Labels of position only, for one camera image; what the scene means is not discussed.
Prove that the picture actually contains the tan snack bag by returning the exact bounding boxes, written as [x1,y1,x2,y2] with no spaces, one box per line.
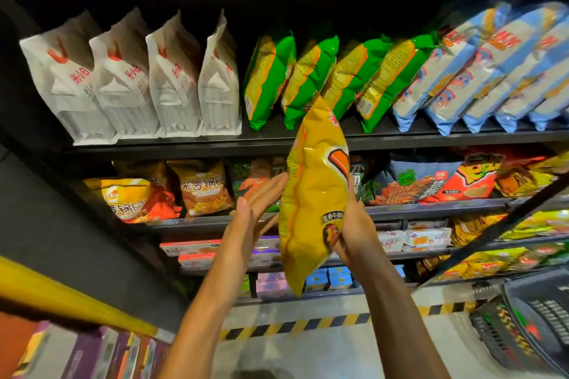
[169,159,236,217]

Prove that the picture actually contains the row of orange chip bags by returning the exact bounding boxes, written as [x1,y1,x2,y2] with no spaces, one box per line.
[422,154,508,204]

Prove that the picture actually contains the orange puffed snack bag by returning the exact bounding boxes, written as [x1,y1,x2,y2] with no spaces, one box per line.
[525,321,545,344]

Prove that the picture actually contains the row of small blue boxes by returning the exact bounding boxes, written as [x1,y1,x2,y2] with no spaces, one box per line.
[304,265,405,293]

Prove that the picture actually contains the person's right forearm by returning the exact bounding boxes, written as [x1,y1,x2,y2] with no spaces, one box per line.
[356,263,452,379]

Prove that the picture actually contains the person's left hand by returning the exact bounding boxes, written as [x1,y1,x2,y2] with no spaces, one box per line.
[222,172,290,282]

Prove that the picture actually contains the person's left forearm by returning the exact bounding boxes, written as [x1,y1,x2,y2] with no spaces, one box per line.
[160,268,259,379]

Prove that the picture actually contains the dark shrimp chip bags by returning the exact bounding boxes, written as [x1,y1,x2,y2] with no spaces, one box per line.
[231,158,286,211]
[349,156,370,193]
[369,159,463,207]

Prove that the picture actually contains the stack of noodle cartons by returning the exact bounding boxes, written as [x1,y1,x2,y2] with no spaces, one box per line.
[0,312,174,379]

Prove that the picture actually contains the green fries snack bag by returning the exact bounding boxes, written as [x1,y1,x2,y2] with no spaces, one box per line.
[242,26,297,131]
[502,307,528,340]
[320,35,392,122]
[356,32,441,134]
[282,32,341,131]

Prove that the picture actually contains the person's right hand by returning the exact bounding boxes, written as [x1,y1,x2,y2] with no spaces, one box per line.
[331,198,392,282]

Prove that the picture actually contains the black shopping basket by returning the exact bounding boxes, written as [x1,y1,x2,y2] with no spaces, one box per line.
[468,268,569,375]

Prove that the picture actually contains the orange yellow snack bag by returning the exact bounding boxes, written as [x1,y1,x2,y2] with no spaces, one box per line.
[84,163,183,224]

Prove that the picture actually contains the black metal shelf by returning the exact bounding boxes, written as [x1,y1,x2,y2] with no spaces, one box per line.
[0,0,569,304]

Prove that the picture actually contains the row of plain white bags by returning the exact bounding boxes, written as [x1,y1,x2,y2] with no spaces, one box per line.
[20,8,243,146]

